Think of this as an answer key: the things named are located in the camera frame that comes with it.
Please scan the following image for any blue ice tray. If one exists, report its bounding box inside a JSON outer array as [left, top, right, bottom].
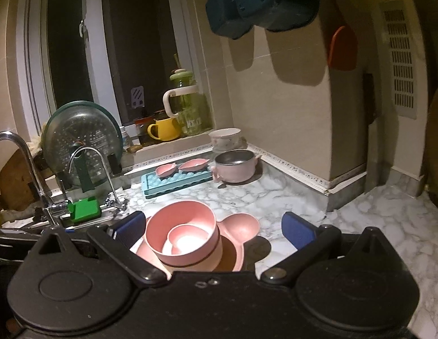
[[141, 168, 212, 198]]

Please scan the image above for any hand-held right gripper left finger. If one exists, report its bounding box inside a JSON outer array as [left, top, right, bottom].
[[28, 210, 169, 286]]

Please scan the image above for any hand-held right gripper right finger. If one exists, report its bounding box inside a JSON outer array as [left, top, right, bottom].
[[260, 211, 399, 285]]

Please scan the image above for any white vent grille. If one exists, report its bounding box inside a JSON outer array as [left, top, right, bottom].
[[379, 2, 417, 119]]

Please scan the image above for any round glass lid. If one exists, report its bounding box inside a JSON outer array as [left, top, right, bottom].
[[41, 101, 124, 194]]

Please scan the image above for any pink bowl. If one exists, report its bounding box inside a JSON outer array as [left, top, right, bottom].
[[145, 201, 219, 257]]

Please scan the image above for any green sponge holder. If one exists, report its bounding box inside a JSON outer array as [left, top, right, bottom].
[[66, 198, 102, 225]]

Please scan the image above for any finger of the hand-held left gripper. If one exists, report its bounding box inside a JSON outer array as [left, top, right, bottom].
[[0, 229, 46, 266]]

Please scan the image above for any pink leaf-shaped dish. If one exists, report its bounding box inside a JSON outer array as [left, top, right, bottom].
[[178, 158, 210, 172]]

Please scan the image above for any yellow mug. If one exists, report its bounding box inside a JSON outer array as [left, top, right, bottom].
[[147, 117, 182, 141]]

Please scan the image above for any pink pot with steel interior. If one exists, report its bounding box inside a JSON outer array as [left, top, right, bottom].
[[210, 149, 262, 184]]

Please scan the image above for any small pink heart dish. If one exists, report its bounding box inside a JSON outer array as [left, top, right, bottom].
[[162, 224, 212, 256]]

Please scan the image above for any orange hanging utensil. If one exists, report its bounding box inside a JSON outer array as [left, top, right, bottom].
[[328, 25, 359, 71]]

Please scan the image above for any window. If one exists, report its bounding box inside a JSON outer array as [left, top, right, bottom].
[[25, 0, 205, 138]]

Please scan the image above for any large chrome faucet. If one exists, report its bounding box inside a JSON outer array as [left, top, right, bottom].
[[0, 131, 69, 227]]

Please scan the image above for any clear plastic bottle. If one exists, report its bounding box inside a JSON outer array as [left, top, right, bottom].
[[120, 125, 133, 151]]

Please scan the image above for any pink apple-shaped dish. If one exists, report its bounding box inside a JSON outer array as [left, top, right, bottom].
[[154, 163, 176, 178]]

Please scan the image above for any teal plastic container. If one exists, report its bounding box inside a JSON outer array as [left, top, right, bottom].
[[205, 0, 256, 40]]

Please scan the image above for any dark jar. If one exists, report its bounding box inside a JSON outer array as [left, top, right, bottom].
[[134, 115, 158, 145]]

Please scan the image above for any white window sticker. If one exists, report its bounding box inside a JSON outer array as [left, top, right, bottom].
[[130, 85, 146, 108]]

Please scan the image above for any teal plastic basin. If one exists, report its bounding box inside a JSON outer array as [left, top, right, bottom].
[[230, 0, 320, 32]]

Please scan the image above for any white floral bowl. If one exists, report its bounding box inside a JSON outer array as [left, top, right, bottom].
[[208, 128, 242, 152]]

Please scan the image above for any green glass pitcher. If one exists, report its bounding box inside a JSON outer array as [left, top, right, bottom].
[[163, 69, 212, 136]]

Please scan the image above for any pink bear-shaped plate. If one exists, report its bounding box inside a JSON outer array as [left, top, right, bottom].
[[136, 213, 261, 272]]

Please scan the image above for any wooden cutting board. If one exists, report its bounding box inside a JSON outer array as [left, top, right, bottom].
[[0, 146, 41, 212]]

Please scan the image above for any thin chrome faucet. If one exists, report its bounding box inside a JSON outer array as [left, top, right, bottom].
[[69, 146, 129, 216]]

